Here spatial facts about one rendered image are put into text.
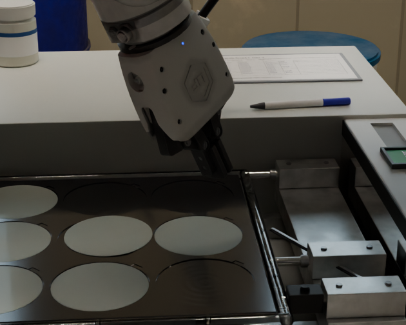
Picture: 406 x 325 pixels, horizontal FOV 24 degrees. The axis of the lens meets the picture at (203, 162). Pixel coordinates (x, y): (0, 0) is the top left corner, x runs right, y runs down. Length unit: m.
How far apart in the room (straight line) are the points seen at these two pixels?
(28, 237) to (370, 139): 0.44
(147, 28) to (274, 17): 2.73
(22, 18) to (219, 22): 2.14
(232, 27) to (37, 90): 2.25
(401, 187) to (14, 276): 0.43
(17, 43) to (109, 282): 0.60
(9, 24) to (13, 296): 0.61
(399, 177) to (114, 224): 0.33
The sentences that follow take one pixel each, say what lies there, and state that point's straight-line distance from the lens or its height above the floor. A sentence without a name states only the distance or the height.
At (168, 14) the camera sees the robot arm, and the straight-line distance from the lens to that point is 0.86.
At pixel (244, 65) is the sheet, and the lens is 1.46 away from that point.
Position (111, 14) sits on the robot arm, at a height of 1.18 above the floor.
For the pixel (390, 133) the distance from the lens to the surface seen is 1.23.
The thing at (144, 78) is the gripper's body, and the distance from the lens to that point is 0.88.
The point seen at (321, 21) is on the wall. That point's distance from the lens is 3.61.
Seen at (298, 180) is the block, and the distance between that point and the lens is 1.24.
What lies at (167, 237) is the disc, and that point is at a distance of 1.06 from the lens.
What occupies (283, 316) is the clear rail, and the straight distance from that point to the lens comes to 0.91.
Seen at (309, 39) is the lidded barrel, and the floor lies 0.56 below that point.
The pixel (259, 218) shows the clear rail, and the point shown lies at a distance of 1.10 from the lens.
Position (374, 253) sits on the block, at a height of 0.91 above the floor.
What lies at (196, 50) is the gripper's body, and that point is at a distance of 0.91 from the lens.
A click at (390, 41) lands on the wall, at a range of 3.68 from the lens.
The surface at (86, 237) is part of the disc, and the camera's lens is 1.07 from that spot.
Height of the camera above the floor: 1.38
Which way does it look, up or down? 22 degrees down
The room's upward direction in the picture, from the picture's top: straight up
